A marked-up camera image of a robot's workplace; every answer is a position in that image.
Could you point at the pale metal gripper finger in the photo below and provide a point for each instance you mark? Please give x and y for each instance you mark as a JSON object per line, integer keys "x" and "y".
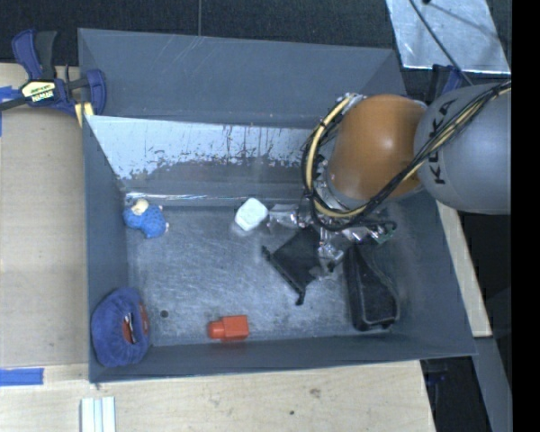
{"x": 284, "y": 218}
{"x": 330, "y": 254}

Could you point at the white plastic block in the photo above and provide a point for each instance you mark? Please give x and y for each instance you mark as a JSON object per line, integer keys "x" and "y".
{"x": 251, "y": 214}

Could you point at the black flat tray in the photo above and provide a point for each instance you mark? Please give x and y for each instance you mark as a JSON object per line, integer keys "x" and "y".
{"x": 294, "y": 259}

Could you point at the black oblong case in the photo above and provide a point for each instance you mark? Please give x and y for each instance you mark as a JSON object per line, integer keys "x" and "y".
{"x": 371, "y": 290}

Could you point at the grey metal bin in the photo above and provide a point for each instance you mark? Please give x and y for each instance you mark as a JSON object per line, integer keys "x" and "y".
{"x": 207, "y": 263}

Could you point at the red plastic block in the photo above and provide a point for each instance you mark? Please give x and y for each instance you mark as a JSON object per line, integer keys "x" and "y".
{"x": 229, "y": 327}

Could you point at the blue toy animal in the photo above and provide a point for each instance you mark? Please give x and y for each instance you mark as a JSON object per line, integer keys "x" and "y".
{"x": 146, "y": 221}

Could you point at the blue and red plush toy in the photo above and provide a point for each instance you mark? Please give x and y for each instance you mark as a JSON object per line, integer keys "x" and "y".
{"x": 112, "y": 331}

